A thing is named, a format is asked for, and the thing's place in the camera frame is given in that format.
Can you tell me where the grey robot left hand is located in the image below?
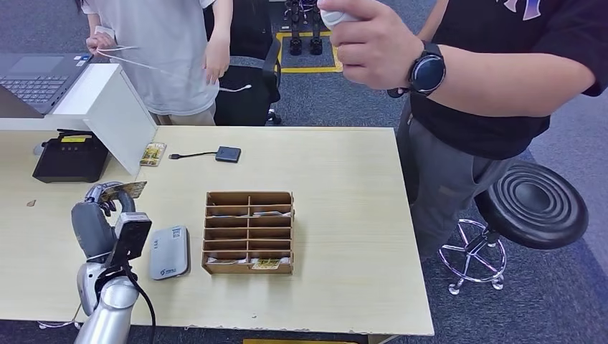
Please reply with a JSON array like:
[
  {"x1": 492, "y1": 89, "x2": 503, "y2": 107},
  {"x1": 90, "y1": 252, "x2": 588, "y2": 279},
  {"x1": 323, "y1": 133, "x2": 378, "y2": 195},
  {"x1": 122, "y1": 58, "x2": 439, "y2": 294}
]
[{"x1": 71, "y1": 181, "x2": 138, "y2": 261}]

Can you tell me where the person's right hand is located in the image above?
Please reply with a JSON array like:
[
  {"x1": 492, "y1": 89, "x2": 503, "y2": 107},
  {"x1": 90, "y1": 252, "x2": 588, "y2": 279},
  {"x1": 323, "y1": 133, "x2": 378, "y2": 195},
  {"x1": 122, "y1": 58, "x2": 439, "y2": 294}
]
[{"x1": 85, "y1": 30, "x2": 118, "y2": 58}]

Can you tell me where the person's left hand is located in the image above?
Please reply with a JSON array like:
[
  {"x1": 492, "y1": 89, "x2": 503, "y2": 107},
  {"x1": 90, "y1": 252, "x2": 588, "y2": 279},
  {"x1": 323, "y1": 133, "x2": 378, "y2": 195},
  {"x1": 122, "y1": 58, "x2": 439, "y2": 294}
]
[
  {"x1": 203, "y1": 35, "x2": 232, "y2": 85},
  {"x1": 317, "y1": 0, "x2": 425, "y2": 91}
]

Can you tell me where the white cable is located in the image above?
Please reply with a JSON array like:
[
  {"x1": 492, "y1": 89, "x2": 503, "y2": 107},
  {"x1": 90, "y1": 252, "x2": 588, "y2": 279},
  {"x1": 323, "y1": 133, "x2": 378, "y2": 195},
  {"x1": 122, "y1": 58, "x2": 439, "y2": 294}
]
[{"x1": 95, "y1": 44, "x2": 252, "y2": 93}]

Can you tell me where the white hand controller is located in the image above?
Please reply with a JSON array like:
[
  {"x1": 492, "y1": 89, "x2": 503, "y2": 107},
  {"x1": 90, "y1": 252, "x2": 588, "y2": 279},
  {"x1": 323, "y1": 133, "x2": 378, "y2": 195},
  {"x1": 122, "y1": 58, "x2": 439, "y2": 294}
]
[{"x1": 319, "y1": 4, "x2": 362, "y2": 30}]

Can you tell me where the person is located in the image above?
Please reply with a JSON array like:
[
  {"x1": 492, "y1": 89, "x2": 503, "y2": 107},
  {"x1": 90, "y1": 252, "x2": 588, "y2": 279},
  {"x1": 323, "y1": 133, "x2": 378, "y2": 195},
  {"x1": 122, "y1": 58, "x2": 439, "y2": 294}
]
[
  {"x1": 75, "y1": 0, "x2": 234, "y2": 127},
  {"x1": 317, "y1": 0, "x2": 608, "y2": 262}
]

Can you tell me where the grey white card reader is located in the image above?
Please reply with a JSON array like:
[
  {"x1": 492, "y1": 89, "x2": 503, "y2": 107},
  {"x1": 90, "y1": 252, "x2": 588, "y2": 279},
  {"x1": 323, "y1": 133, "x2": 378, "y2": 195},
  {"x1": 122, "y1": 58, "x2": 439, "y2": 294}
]
[{"x1": 148, "y1": 224, "x2": 192, "y2": 282}]

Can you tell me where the wooden card organizer box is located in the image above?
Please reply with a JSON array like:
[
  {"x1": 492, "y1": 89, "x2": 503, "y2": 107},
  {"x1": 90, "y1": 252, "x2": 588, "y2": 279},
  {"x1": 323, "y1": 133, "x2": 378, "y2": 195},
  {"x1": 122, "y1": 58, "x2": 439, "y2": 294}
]
[{"x1": 201, "y1": 191, "x2": 295, "y2": 276}]

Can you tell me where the black office chair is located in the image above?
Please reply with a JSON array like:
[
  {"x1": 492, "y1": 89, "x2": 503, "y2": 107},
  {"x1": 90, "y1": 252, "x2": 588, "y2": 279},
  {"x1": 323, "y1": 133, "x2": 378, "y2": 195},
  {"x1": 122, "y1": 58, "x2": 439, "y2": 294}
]
[{"x1": 204, "y1": 0, "x2": 282, "y2": 127}]

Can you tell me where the black wristwatch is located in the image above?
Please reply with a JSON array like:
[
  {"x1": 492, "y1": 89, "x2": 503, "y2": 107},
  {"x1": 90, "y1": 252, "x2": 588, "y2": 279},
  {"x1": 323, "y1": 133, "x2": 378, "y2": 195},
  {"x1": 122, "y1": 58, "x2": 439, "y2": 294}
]
[{"x1": 408, "y1": 42, "x2": 447, "y2": 97}]

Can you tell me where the yellow floor tape square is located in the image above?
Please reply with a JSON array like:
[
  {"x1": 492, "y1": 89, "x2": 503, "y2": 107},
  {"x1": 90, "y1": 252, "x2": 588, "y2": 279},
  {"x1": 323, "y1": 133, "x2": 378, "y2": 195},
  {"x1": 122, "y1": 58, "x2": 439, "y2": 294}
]
[{"x1": 275, "y1": 29, "x2": 344, "y2": 74}]

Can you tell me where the black desktop device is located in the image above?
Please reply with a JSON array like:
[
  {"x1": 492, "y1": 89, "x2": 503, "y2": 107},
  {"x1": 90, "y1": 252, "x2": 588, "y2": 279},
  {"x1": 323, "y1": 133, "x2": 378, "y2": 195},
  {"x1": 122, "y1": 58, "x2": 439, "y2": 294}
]
[{"x1": 32, "y1": 129, "x2": 111, "y2": 184}]

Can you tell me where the grey laptop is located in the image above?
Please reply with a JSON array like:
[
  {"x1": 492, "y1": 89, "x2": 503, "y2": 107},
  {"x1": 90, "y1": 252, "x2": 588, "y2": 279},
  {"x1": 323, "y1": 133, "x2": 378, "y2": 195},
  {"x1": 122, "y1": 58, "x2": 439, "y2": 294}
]
[{"x1": 0, "y1": 52, "x2": 95, "y2": 118}]

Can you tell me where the white desk partition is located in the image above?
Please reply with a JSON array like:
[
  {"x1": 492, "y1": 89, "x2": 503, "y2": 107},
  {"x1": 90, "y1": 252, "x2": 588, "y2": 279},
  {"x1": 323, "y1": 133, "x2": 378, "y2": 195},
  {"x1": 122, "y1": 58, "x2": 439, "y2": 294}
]
[{"x1": 0, "y1": 62, "x2": 158, "y2": 177}]

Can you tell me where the small black usb box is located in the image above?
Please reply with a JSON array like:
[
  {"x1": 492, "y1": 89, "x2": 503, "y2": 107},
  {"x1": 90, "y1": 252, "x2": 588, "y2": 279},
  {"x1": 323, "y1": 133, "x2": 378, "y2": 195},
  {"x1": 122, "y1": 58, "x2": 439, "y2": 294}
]
[{"x1": 214, "y1": 145, "x2": 242, "y2": 164}]

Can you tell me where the chrome caster base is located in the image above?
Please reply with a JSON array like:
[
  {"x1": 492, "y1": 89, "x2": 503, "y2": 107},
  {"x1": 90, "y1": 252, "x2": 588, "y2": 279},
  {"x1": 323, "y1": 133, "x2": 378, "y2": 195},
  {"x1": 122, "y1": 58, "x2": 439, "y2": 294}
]
[{"x1": 37, "y1": 320, "x2": 96, "y2": 339}]

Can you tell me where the black round stool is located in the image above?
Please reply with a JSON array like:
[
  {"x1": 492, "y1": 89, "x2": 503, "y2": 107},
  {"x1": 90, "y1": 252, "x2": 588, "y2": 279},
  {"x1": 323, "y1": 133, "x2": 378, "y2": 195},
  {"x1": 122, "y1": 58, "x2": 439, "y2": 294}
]
[{"x1": 437, "y1": 160, "x2": 590, "y2": 296}]

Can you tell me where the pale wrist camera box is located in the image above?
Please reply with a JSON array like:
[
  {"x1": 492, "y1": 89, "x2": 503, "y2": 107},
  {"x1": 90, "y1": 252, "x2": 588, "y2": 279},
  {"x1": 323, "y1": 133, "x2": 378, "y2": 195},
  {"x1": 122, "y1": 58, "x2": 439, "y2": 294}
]
[{"x1": 115, "y1": 212, "x2": 153, "y2": 259}]

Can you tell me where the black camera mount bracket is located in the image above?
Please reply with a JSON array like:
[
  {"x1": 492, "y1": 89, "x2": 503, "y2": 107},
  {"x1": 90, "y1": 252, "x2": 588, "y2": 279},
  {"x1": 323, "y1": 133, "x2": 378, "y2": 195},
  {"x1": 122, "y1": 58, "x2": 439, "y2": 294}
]
[{"x1": 97, "y1": 247, "x2": 134, "y2": 286}]

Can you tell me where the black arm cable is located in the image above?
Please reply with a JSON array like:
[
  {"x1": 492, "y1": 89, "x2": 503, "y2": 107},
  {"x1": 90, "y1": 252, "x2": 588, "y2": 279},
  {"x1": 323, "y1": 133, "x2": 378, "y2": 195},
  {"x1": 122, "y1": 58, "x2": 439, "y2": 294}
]
[{"x1": 122, "y1": 268, "x2": 158, "y2": 344}]

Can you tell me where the black usb cable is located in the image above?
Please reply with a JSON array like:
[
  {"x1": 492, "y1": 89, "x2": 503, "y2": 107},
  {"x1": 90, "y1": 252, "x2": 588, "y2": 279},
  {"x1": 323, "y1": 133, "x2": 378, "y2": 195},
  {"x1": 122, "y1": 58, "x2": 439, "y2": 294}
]
[{"x1": 168, "y1": 150, "x2": 217, "y2": 161}]

